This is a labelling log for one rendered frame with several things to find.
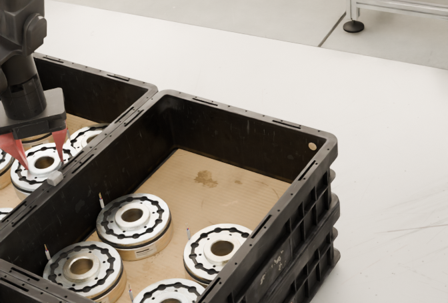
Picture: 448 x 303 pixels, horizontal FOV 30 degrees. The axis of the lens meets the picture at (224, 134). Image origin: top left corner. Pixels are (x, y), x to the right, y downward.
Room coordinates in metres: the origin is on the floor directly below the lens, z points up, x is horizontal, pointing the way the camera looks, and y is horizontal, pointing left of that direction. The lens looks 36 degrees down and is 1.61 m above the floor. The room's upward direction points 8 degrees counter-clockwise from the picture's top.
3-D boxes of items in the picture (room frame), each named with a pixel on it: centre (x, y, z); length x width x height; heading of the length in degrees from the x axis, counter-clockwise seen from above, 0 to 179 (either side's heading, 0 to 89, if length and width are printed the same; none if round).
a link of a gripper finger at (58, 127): (0.97, 0.25, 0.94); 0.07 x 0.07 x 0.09; 8
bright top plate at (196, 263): (0.77, 0.02, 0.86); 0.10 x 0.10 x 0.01
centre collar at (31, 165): (0.96, 0.26, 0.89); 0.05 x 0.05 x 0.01
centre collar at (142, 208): (0.86, 0.14, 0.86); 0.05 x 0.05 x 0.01
